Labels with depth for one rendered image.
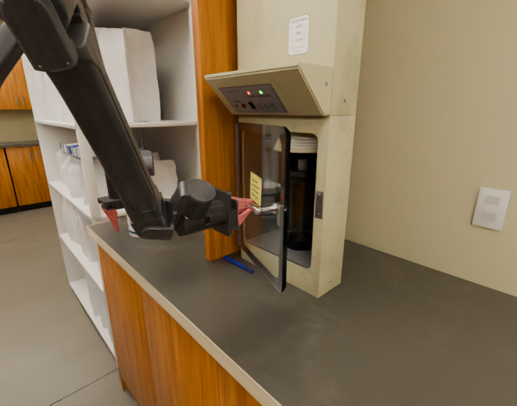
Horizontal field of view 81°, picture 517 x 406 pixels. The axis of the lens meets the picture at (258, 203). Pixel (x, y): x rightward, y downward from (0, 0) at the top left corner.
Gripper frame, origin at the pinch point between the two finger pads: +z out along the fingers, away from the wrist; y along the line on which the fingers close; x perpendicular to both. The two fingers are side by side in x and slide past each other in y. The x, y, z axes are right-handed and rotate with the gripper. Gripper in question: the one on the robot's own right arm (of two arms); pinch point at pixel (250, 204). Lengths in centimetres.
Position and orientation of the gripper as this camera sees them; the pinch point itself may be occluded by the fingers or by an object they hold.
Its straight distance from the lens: 74.4
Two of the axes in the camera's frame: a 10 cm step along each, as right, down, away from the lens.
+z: 7.4, -2.0, 6.4
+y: 0.0, -9.6, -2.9
